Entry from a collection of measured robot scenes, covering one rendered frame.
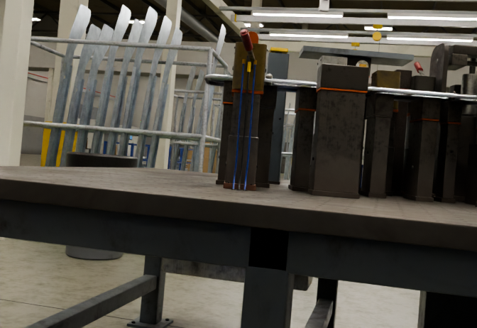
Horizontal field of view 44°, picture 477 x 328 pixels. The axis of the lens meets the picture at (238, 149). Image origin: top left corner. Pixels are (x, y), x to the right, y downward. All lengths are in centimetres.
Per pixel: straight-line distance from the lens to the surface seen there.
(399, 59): 207
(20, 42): 512
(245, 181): 144
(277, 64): 202
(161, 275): 272
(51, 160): 632
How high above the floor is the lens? 77
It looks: 1 degrees up
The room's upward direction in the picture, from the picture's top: 5 degrees clockwise
